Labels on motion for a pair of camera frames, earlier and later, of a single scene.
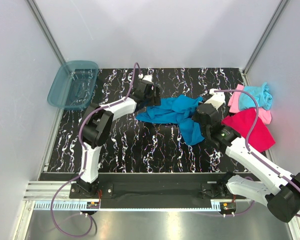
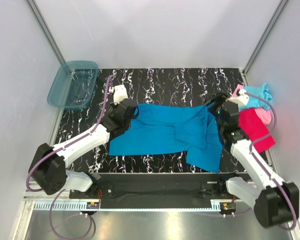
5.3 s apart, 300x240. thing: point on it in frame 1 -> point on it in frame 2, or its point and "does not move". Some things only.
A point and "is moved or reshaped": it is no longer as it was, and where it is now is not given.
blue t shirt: x=178 y=111 is moved or reshaped
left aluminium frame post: x=34 y=8 does not move
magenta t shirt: x=240 y=122 does not move
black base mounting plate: x=147 y=191 does not move
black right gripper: x=195 y=116 -> x=219 y=98
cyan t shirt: x=262 y=94 does not move
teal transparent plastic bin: x=73 y=86 does not move
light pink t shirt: x=266 y=115 does not move
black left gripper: x=155 y=101 -> x=114 y=106
